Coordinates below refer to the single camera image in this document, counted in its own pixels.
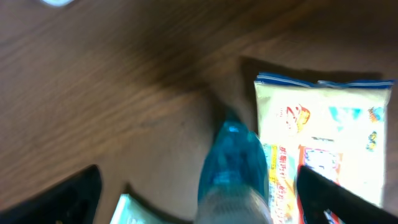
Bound yellow snack bag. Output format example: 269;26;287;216
254;72;393;223

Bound blue mouthwash bottle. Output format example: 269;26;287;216
194;120;272;224

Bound white barcode scanner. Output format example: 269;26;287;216
40;0;74;7

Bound mint wet wipes pack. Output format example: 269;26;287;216
110;194;174;224

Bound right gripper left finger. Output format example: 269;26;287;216
1;164;102;224

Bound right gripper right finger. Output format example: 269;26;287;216
296;166;397;223

